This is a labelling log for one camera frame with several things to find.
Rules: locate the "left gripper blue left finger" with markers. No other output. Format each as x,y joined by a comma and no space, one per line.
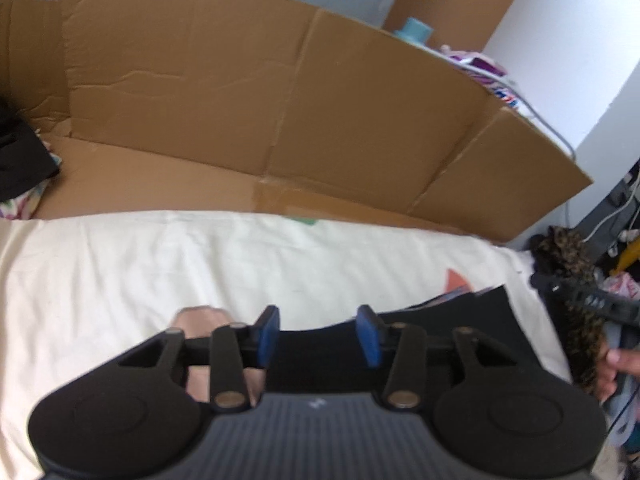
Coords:
267,331

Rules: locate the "black garment pile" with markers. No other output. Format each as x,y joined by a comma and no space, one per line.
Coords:
25,161

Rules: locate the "right hand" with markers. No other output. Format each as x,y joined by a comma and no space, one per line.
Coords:
606,372

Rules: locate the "leopard print garment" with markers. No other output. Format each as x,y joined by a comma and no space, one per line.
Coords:
561,265

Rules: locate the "brown cardboard box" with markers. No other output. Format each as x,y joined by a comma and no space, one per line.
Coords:
301,109

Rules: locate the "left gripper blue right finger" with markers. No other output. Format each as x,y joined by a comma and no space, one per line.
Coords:
369,330

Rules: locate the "pink white package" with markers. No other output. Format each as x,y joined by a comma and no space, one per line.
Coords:
485,71

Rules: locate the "black patterned drawstring shorts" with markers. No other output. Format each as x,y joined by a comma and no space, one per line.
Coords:
330,360

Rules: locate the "blue cap bottle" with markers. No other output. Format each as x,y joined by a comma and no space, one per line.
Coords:
414,32

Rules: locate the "white bed sheet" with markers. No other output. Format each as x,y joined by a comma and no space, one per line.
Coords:
77,291

